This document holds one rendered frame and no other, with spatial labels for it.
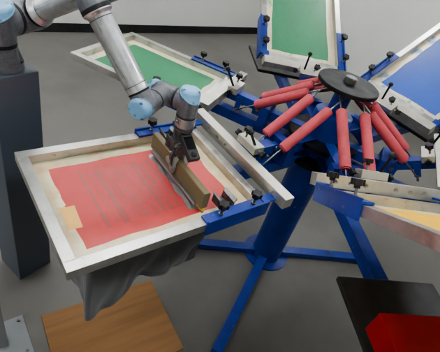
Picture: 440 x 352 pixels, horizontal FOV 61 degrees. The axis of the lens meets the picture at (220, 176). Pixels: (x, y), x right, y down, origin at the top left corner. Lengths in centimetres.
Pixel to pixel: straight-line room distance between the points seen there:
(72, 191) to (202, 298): 120
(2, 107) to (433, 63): 250
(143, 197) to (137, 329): 94
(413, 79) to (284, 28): 90
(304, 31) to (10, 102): 192
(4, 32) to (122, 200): 71
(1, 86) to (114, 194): 56
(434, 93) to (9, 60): 230
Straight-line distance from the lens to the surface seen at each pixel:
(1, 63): 161
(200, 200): 139
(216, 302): 237
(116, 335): 216
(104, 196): 143
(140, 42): 272
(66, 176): 151
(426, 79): 280
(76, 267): 118
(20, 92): 166
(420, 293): 163
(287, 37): 271
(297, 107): 188
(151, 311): 224
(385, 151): 215
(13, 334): 222
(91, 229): 132
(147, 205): 141
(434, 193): 179
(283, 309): 249
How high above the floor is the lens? 194
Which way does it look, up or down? 38 degrees down
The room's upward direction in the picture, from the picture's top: 18 degrees clockwise
